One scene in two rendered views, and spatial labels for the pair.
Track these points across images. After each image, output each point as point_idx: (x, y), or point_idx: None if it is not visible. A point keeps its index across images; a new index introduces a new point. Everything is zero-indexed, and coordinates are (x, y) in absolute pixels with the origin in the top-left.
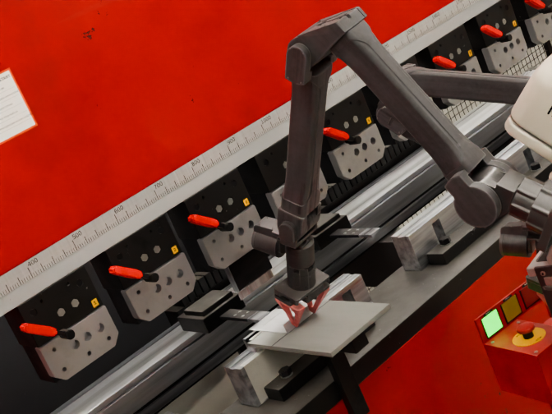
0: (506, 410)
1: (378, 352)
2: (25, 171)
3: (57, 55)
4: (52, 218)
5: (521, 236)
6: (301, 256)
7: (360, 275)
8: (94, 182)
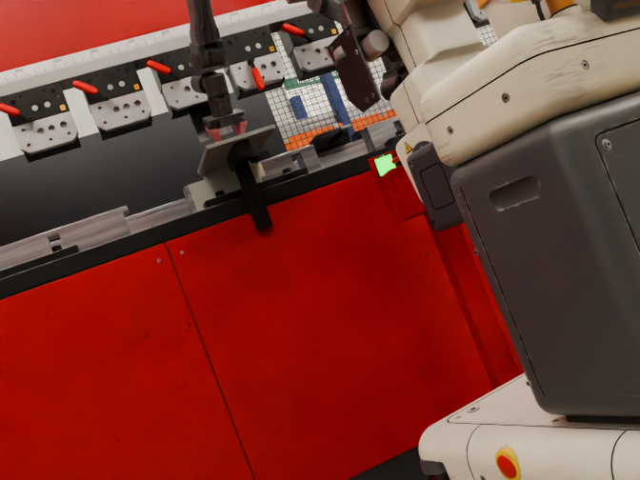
0: (433, 270)
1: (292, 186)
2: (26, 12)
3: None
4: (40, 46)
5: (393, 77)
6: (209, 84)
7: (311, 145)
8: (78, 30)
